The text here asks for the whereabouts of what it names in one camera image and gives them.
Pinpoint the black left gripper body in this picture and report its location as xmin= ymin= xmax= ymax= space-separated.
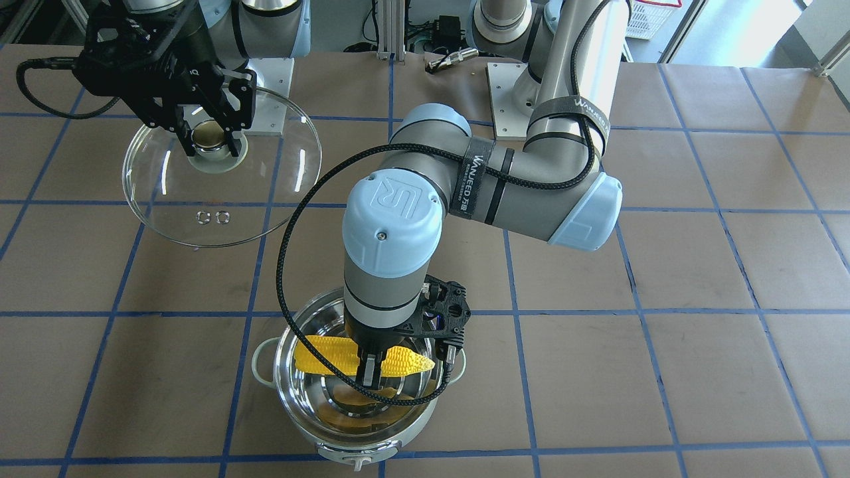
xmin=344 ymin=302 xmax=416 ymax=356

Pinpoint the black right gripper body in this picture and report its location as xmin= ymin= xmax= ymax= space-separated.
xmin=72 ymin=1 xmax=257 ymax=132

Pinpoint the yellow corn cob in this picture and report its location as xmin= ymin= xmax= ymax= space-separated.
xmin=294 ymin=335 xmax=436 ymax=379

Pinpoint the glass pot lid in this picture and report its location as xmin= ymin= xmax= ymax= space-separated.
xmin=122 ymin=98 xmax=322 ymax=248

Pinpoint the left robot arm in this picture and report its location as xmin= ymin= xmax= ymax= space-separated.
xmin=342 ymin=1 xmax=632 ymax=390

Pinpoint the black power adapter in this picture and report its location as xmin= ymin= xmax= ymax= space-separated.
xmin=429 ymin=15 xmax=464 ymax=51

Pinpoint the metal connector plug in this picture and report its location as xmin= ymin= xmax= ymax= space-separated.
xmin=425 ymin=46 xmax=480 ymax=74

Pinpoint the white plastic basket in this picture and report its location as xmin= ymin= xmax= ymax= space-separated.
xmin=626 ymin=1 xmax=683 ymax=40

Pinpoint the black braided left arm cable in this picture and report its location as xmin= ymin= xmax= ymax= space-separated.
xmin=277 ymin=0 xmax=625 ymax=407

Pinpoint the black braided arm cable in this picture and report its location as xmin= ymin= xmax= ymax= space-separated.
xmin=277 ymin=0 xmax=625 ymax=407
xmin=16 ymin=57 xmax=120 ymax=120

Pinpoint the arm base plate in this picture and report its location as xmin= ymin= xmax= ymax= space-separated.
xmin=486 ymin=62 xmax=540 ymax=141
xmin=224 ymin=58 xmax=295 ymax=136

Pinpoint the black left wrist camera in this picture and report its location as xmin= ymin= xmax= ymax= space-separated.
xmin=412 ymin=275 xmax=471 ymax=364

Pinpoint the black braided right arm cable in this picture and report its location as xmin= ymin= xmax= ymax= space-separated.
xmin=16 ymin=57 xmax=120 ymax=120

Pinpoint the aluminium frame post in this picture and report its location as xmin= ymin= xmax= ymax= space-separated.
xmin=375 ymin=0 xmax=406 ymax=62

